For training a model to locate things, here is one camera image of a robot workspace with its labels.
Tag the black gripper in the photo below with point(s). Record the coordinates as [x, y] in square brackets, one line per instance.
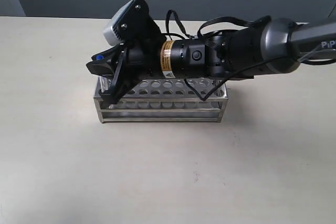
[149, 59]

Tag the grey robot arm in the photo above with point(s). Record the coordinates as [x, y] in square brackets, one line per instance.
[270, 47]

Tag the steel test tube rack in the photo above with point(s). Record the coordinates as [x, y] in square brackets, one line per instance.
[168, 100]

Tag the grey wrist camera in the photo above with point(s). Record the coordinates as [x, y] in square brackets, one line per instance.
[110, 32]

